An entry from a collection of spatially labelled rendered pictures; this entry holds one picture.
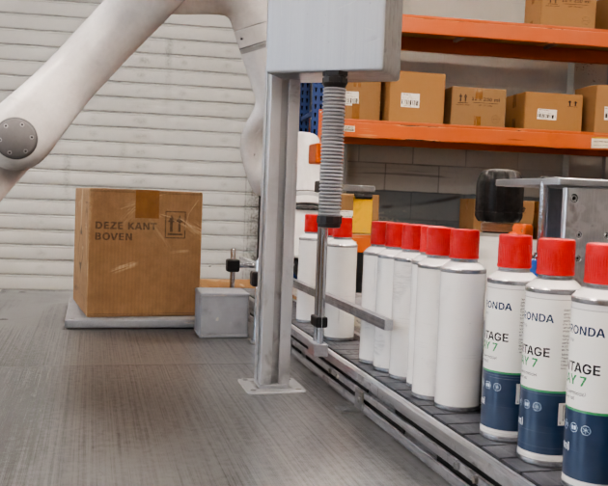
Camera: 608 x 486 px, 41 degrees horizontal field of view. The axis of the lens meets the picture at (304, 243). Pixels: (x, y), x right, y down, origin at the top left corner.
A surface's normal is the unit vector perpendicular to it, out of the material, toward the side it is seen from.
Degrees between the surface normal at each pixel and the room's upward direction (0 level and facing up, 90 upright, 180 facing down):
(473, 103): 90
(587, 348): 90
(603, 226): 90
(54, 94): 75
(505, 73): 90
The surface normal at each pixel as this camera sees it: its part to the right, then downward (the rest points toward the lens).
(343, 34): -0.35, 0.04
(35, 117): 0.56, -0.18
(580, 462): -0.66, 0.01
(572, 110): 0.20, 0.05
